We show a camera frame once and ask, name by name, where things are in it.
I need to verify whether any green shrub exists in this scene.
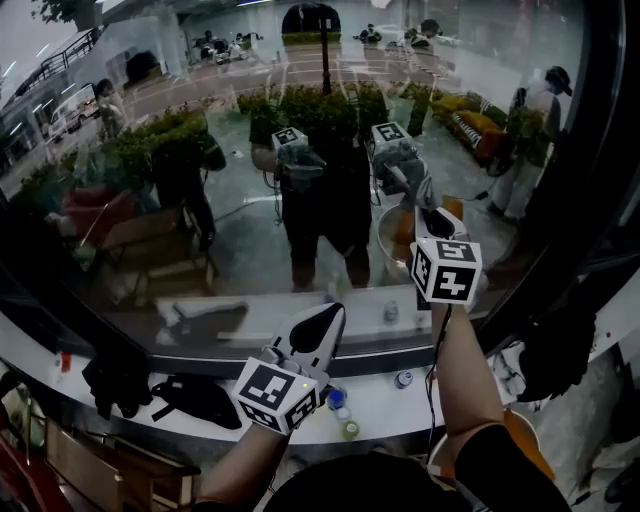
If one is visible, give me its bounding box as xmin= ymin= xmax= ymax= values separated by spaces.
xmin=237 ymin=82 xmax=391 ymax=146
xmin=99 ymin=107 xmax=226 ymax=191

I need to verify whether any wooden chair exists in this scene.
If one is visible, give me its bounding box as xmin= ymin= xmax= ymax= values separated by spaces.
xmin=44 ymin=419 xmax=201 ymax=512

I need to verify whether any grey cloth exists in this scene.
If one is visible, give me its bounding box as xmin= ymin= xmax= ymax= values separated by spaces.
xmin=399 ymin=159 xmax=444 ymax=214

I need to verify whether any large window glass pane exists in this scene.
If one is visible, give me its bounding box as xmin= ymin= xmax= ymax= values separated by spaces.
xmin=0 ymin=0 xmax=589 ymax=361

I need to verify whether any person's right forearm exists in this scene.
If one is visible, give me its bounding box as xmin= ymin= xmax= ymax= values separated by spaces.
xmin=429 ymin=302 xmax=506 ymax=441

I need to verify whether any black hanging jacket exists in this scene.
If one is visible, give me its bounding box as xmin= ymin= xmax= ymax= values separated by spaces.
xmin=517 ymin=299 xmax=599 ymax=404

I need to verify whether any black lamp post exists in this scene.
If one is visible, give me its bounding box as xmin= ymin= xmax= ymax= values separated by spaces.
xmin=319 ymin=14 xmax=334 ymax=96

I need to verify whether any person's black shirt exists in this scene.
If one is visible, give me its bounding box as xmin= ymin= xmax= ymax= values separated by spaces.
xmin=192 ymin=422 xmax=571 ymax=512

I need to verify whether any white window sill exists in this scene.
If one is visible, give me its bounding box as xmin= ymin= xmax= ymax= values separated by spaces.
xmin=0 ymin=309 xmax=501 ymax=446

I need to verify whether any leafy green tree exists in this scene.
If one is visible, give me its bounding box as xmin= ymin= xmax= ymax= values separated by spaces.
xmin=29 ymin=0 xmax=101 ymax=31

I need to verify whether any person's left forearm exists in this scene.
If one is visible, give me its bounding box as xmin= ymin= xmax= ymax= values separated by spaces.
xmin=194 ymin=422 xmax=292 ymax=507

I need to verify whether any black garment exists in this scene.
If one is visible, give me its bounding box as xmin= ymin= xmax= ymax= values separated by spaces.
xmin=81 ymin=349 xmax=154 ymax=421

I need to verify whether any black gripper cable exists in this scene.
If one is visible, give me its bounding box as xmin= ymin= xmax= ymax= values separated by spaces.
xmin=424 ymin=304 xmax=454 ymax=451

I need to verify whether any green drink bottle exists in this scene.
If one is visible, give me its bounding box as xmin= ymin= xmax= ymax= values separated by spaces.
xmin=335 ymin=407 xmax=361 ymax=442

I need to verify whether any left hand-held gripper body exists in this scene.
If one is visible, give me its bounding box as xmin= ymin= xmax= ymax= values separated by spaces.
xmin=231 ymin=347 xmax=331 ymax=436

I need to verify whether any black strap bag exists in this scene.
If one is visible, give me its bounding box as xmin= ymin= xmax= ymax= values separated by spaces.
xmin=149 ymin=373 xmax=244 ymax=431

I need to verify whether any dark window frame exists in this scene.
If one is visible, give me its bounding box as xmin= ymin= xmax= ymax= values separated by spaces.
xmin=0 ymin=0 xmax=640 ymax=396

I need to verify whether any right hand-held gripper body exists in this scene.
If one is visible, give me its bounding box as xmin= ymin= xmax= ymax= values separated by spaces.
xmin=410 ymin=238 xmax=484 ymax=305

